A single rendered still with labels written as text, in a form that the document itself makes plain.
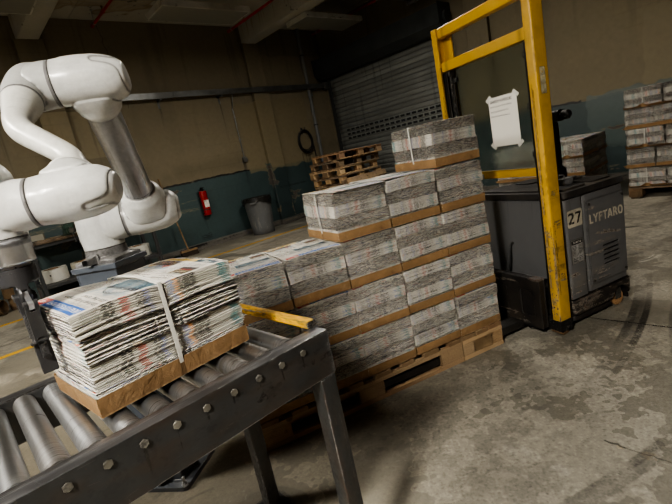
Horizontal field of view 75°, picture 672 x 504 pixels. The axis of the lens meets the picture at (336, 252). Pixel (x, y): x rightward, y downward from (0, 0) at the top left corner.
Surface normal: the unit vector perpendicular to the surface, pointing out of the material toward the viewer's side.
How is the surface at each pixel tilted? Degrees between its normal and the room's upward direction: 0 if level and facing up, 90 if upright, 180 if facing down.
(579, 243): 90
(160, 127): 90
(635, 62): 90
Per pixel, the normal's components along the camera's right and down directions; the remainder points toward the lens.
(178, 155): 0.67, 0.02
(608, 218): 0.41, 0.11
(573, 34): -0.72, 0.29
